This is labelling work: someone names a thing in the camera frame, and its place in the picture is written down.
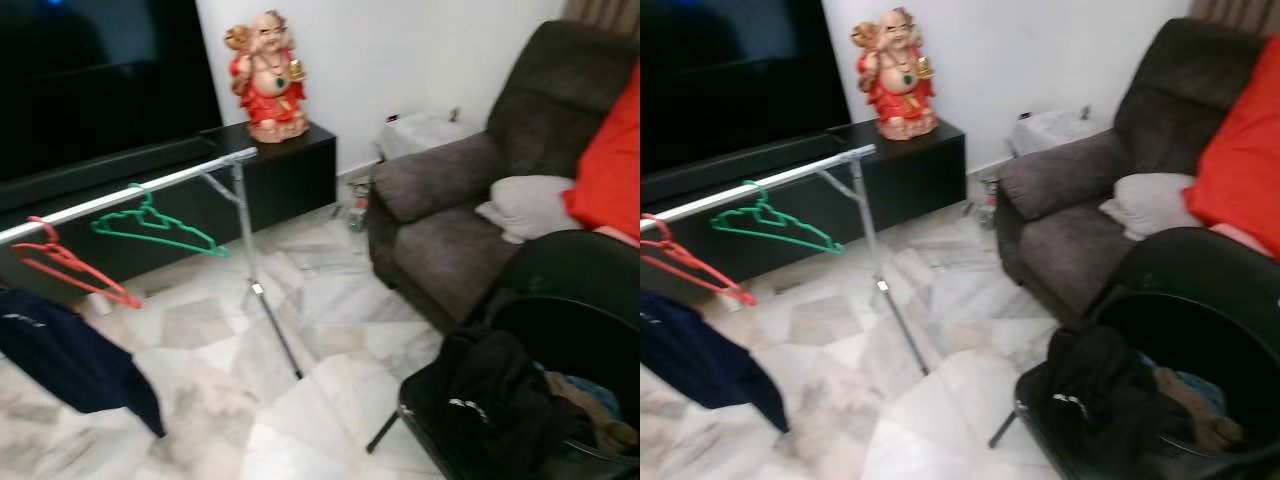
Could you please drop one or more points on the silver metal clothes rack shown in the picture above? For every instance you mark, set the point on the silver metal clothes rack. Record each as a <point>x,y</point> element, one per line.
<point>200,170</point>
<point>800,174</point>

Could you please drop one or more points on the dark brown fabric sofa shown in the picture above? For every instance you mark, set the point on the dark brown fabric sofa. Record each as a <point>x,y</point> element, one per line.
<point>440,240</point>
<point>1060,235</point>

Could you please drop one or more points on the green plastic clothes hanger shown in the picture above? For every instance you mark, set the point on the green plastic clothes hanger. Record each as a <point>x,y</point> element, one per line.
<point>212,247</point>
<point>830,246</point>

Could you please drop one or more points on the brown garment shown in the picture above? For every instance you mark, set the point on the brown garment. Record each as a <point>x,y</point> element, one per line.
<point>1205,425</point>
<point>595,428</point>

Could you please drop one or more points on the black low tv console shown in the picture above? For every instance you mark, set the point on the black low tv console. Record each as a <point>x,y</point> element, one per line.
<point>920,165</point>
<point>290,170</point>

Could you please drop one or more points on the dark navy printed shirt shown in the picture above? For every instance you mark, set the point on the dark navy printed shirt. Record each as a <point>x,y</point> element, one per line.
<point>70,360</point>
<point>700,360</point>

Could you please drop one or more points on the teal blue garment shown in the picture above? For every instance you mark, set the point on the teal blue garment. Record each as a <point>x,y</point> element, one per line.
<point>600,395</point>
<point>1210,392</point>

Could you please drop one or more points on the red laughing buddha statue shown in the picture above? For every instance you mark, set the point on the red laughing buddha statue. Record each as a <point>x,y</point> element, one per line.
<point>270,95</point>
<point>900,95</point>

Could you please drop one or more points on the plain grey cushion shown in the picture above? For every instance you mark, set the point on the plain grey cushion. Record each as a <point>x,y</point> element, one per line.
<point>1150,203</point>
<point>530,205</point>

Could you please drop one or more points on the black round laundry basket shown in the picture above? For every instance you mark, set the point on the black round laundry basket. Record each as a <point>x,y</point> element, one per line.
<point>1220,335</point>
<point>600,340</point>

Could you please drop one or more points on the black metal folding chair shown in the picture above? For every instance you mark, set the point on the black metal folding chair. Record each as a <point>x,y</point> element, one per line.
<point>580,265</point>
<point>1190,265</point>

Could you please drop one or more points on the lace covered side table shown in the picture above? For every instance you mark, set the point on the lace covered side table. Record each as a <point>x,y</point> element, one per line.
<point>1060,132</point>
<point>425,135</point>

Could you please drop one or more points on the large black television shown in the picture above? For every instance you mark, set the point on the large black television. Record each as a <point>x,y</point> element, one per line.
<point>740,80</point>
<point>100,80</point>

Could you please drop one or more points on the red pillow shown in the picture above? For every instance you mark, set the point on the red pillow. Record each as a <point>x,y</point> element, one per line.
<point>610,160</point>
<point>1240,150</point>

